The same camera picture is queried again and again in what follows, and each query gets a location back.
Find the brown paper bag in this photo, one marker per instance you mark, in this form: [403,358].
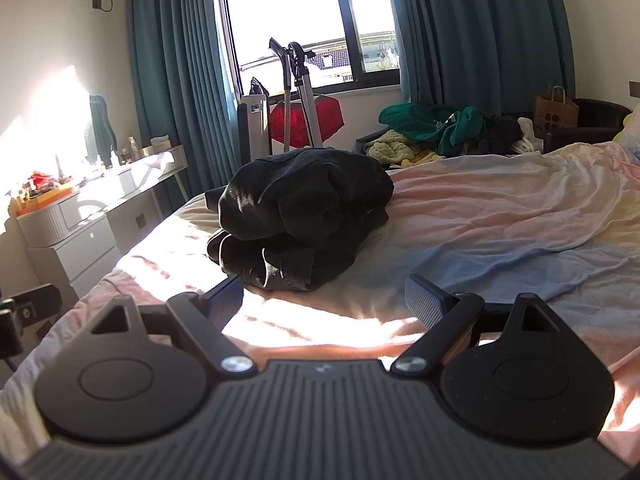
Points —
[555,110]

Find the black pants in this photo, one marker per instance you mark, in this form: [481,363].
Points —
[300,200]

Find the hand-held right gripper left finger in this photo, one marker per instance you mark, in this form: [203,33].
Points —
[227,300]

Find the white box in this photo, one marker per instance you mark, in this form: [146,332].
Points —
[157,146]

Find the window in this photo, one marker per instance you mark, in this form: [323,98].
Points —
[310,0]

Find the black armchair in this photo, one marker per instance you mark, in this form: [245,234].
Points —
[600,115]

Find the white cloth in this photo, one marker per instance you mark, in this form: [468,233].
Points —
[527,132]

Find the white standing appliance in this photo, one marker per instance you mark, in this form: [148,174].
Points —
[252,125]

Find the teal curtain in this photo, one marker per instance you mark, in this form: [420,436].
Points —
[175,85]
[475,35]

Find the pastel duvet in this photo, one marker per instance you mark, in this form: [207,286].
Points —
[500,220]

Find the clear bottle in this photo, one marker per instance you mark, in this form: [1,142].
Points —
[133,150]

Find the dark garment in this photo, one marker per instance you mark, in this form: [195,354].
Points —
[500,135]

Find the teal-framed mirror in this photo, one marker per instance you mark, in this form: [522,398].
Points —
[102,120]

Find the green garment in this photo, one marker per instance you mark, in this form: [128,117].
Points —
[425,120]

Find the grey wall socket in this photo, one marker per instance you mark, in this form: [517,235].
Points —
[634,89]

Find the yellow knit blanket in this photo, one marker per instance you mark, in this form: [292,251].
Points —
[390,150]

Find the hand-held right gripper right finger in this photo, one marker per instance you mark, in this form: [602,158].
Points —
[422,300]

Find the yellow pillow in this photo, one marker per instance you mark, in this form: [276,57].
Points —
[631,130]

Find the white drawer cabinet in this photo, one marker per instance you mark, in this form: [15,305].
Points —
[85,255]

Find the red bag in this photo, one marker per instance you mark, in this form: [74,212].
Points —
[300,120]

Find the orange tray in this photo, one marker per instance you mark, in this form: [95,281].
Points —
[50,195]

